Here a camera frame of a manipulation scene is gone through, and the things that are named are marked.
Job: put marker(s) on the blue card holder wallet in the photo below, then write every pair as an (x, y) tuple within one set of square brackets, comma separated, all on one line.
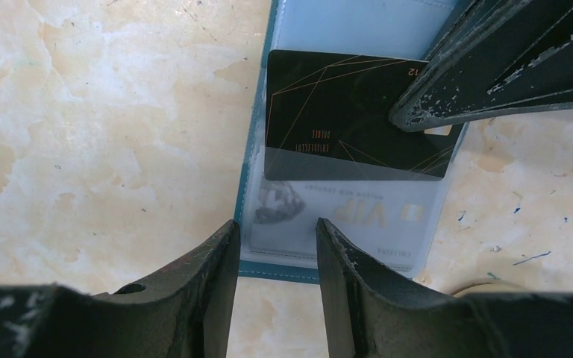
[(398, 29)]

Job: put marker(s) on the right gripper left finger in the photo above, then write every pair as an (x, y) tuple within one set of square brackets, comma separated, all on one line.
[(183, 309)]

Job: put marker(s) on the white card black stripe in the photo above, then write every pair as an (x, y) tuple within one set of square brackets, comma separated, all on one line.
[(387, 219)]

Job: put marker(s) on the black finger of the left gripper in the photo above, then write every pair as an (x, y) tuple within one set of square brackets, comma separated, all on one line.
[(492, 58)]

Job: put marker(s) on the beige oval card tray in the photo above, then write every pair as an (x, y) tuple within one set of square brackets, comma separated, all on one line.
[(487, 286)]

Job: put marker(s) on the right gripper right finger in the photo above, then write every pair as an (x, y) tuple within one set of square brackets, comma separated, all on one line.
[(373, 311)]

